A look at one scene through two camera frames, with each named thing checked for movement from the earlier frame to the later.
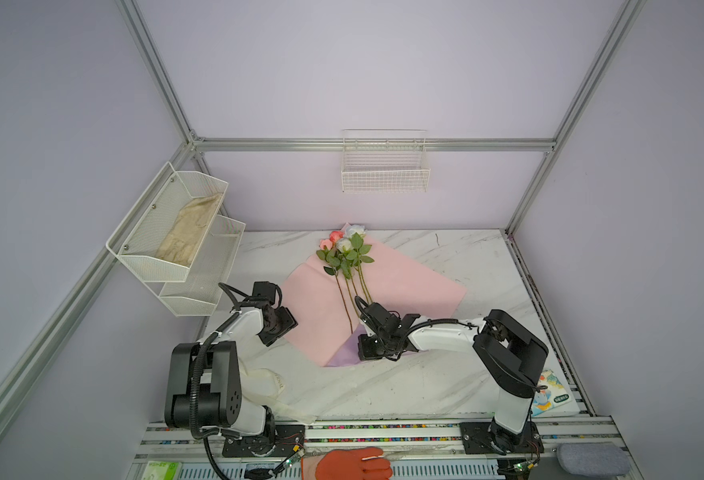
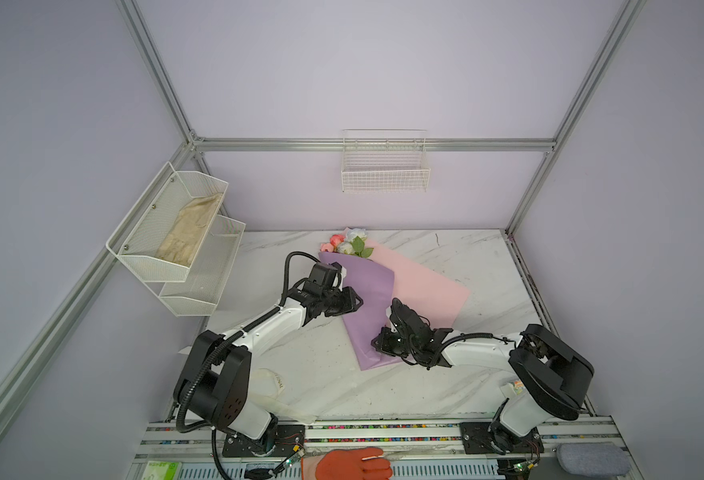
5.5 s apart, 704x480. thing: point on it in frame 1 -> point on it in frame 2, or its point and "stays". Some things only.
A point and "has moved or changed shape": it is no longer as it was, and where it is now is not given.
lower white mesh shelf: (208, 273) stays
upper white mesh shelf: (162, 234) stays
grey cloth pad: (597, 459) stays
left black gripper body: (283, 322) -> (331, 300)
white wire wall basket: (385, 160) stays
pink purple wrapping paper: (329, 307) has moved or changed shape
